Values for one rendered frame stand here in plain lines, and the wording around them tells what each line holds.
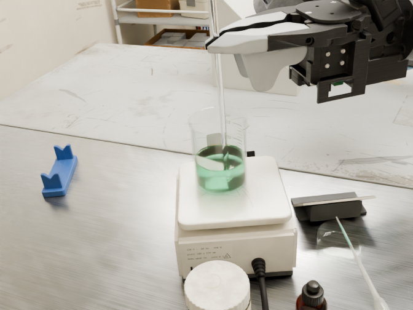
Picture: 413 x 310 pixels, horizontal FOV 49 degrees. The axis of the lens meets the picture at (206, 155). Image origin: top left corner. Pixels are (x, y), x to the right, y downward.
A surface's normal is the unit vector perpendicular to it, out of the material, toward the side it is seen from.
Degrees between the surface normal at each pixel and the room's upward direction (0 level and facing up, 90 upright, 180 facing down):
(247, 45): 91
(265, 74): 90
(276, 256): 90
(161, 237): 0
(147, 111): 0
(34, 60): 90
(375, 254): 0
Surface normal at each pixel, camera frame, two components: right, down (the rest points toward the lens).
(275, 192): -0.07, -0.84
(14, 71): 0.93, 0.14
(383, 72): 0.26, 0.50
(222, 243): 0.04, 0.53
